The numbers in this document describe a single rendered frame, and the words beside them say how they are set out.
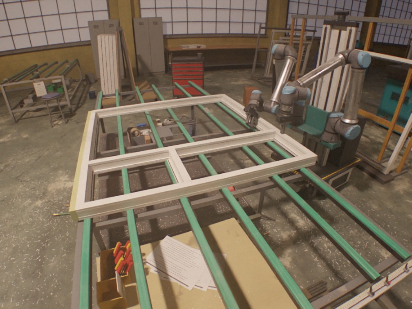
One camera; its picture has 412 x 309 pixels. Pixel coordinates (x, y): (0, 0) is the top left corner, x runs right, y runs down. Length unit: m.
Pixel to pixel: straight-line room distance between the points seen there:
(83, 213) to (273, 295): 0.97
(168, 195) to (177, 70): 4.32
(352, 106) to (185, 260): 1.73
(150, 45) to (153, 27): 0.60
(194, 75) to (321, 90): 3.28
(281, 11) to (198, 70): 6.27
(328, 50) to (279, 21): 8.28
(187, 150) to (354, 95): 1.39
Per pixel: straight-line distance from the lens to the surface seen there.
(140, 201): 1.23
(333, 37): 2.60
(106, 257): 1.36
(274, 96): 2.19
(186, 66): 5.32
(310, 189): 2.67
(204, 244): 1.06
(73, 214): 1.27
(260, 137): 1.84
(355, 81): 2.13
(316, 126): 2.67
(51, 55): 9.40
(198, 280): 1.22
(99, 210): 1.25
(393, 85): 5.32
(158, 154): 1.58
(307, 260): 2.21
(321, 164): 2.80
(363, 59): 2.08
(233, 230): 1.42
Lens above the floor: 1.69
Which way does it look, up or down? 30 degrees down
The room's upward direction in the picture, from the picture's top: straight up
